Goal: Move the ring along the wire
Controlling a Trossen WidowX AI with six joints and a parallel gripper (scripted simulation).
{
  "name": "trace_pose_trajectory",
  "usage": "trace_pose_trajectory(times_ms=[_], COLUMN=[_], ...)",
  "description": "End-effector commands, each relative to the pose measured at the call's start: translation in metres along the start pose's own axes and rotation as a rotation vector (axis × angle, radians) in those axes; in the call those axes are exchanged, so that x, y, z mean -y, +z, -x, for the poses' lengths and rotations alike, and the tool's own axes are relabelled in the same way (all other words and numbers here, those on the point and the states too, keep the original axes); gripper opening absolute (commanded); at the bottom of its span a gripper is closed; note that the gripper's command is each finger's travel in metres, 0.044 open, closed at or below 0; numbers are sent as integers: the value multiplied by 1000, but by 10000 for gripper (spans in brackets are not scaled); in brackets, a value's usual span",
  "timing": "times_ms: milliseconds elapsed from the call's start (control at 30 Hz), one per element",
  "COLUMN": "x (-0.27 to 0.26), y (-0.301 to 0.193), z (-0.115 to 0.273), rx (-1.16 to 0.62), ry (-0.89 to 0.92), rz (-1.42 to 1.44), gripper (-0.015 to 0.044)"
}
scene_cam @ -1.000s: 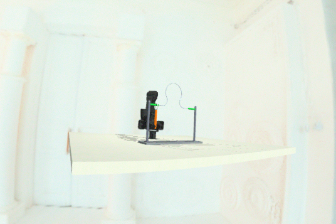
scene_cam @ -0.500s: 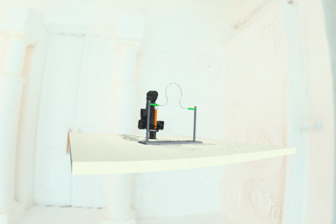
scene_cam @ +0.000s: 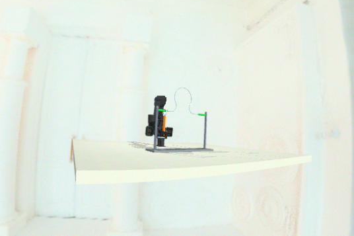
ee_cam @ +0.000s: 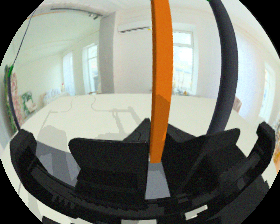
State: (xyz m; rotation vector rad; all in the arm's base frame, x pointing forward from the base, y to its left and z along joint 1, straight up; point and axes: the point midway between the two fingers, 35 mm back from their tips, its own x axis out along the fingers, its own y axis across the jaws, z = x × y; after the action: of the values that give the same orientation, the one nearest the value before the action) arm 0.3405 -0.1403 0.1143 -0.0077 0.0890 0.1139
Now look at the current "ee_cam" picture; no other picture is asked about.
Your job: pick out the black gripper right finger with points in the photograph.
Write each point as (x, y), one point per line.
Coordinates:
(182, 153)

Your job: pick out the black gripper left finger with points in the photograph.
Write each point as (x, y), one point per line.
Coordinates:
(129, 155)

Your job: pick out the orange handle with grey loop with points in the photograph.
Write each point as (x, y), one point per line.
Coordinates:
(162, 71)

